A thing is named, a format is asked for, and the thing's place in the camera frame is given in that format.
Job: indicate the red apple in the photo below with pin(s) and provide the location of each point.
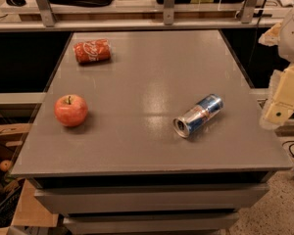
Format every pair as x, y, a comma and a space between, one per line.
70, 110

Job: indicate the cardboard box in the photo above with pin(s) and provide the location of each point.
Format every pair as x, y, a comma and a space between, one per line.
20, 212

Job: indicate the metal shelf rack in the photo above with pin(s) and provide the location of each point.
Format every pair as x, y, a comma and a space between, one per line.
39, 15

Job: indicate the blue silver energy drink can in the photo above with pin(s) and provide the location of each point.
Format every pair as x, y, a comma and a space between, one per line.
197, 116

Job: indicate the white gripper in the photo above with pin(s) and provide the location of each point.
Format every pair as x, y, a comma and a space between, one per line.
292, 36

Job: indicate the red cola can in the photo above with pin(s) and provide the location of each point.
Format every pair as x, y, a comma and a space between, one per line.
92, 51

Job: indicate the grey drawer cabinet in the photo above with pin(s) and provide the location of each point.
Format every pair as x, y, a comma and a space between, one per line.
125, 169

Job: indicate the small orange fruit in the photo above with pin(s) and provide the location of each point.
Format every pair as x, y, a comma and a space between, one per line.
5, 165

